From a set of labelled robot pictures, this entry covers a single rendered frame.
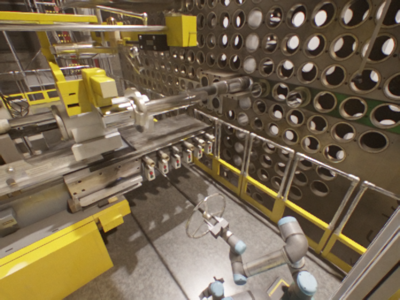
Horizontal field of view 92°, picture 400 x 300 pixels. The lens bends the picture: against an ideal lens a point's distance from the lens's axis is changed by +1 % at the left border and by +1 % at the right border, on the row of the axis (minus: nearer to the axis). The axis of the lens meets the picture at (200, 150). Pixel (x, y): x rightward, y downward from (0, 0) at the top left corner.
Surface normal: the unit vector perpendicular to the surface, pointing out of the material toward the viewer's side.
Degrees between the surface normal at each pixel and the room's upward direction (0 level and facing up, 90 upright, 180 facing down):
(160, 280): 0
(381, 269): 90
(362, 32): 90
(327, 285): 0
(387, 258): 90
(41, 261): 90
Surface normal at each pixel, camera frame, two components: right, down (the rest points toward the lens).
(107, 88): 0.64, 0.40
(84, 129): 0.59, 0.05
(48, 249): 0.00, -0.85
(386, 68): -0.77, 0.33
